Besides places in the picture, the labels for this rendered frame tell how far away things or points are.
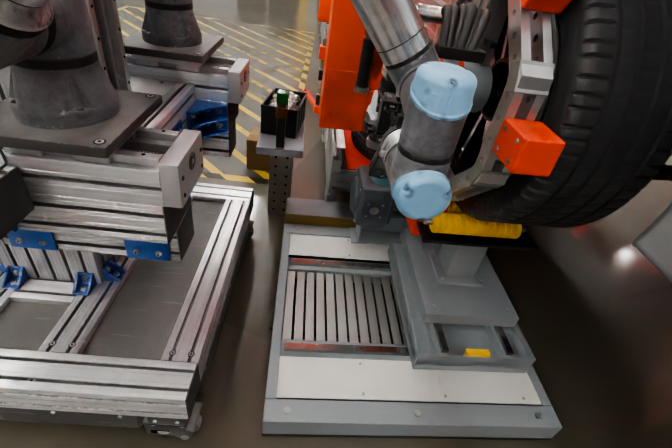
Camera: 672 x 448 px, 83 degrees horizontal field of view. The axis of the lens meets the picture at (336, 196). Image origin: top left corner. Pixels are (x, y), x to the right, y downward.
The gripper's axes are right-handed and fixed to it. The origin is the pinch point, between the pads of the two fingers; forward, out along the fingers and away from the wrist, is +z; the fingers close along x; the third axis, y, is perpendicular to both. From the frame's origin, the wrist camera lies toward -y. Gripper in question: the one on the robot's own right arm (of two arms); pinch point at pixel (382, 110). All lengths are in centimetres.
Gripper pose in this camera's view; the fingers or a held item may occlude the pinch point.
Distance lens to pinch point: 82.0
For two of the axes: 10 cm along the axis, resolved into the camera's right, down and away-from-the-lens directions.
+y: 1.3, -8.1, -5.7
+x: -9.9, -0.9, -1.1
